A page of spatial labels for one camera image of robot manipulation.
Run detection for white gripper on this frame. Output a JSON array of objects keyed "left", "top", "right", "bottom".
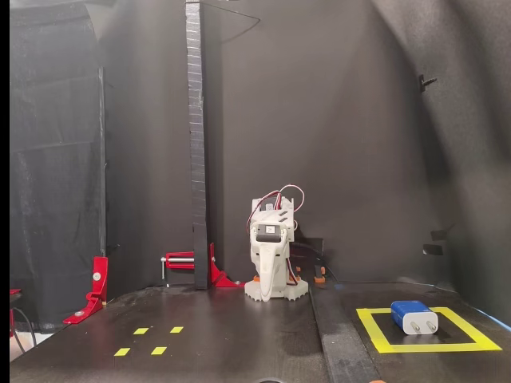
[{"left": 249, "top": 221, "right": 289, "bottom": 302}]

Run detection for blue white USB charger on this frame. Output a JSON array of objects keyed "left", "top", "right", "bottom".
[{"left": 390, "top": 300, "right": 439, "bottom": 336}]

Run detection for red screw clamp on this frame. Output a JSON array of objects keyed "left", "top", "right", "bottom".
[{"left": 160, "top": 251, "right": 196, "bottom": 280}]

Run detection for black table strip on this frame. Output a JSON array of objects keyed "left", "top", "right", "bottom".
[{"left": 309, "top": 285, "right": 384, "bottom": 383}]

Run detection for yellow tape square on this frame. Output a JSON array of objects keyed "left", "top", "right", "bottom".
[{"left": 355, "top": 306, "right": 503, "bottom": 354}]

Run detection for black cloth curtain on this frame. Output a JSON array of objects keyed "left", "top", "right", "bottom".
[{"left": 10, "top": 0, "right": 107, "bottom": 332}]

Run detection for black curtain clip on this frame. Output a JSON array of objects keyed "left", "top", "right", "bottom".
[{"left": 418, "top": 73, "right": 438, "bottom": 93}]

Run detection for black power cable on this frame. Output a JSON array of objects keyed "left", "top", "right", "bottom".
[{"left": 289, "top": 239, "right": 340, "bottom": 282}]

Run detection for red metal corner bracket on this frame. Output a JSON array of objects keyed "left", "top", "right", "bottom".
[{"left": 209, "top": 243, "right": 247, "bottom": 289}]

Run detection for black vertical post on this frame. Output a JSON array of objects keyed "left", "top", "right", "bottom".
[{"left": 185, "top": 0, "right": 211, "bottom": 290}]

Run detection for red metal angle bracket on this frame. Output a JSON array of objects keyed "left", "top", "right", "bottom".
[{"left": 62, "top": 256, "right": 109, "bottom": 325}]

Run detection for thin black cable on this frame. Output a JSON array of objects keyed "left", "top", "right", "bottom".
[{"left": 10, "top": 306, "right": 38, "bottom": 356}]

